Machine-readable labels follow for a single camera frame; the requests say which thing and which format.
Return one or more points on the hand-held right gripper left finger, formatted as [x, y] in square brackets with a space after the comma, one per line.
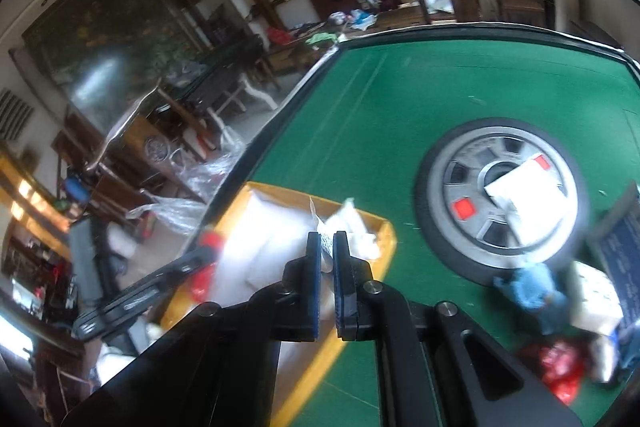
[313, 292]

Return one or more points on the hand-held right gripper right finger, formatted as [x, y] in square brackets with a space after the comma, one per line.
[342, 292]

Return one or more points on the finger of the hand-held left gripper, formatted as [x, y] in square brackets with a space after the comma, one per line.
[145, 292]

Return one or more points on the thin white label packet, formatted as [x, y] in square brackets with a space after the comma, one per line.
[327, 248]

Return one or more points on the yellow storage box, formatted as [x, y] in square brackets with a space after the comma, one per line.
[367, 252]

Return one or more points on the white soft pillow packet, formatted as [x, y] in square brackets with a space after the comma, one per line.
[260, 237]

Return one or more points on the blue soft cloth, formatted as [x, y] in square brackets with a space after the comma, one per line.
[532, 292]

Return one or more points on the crumpled white plastic bag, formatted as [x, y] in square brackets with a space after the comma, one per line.
[357, 227]

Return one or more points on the clear plastic sheeting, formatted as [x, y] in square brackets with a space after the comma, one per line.
[200, 177]

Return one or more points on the wooden armchair with round carving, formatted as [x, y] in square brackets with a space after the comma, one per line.
[150, 147]

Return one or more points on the round grey table centre disc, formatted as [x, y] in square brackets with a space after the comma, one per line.
[450, 187]

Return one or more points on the white wooden chair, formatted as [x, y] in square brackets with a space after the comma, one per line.
[240, 97]

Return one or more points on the flat white square packet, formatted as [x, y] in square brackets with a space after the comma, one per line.
[535, 197]

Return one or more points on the red plastic bag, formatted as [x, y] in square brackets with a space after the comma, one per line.
[560, 367]

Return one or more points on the white printed packet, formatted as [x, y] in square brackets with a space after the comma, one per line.
[595, 297]

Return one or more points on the green cloth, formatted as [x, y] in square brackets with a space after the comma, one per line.
[320, 38]

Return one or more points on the large framed dark painting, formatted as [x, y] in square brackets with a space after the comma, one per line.
[110, 37]

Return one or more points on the blue box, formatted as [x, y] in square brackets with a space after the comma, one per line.
[617, 247]

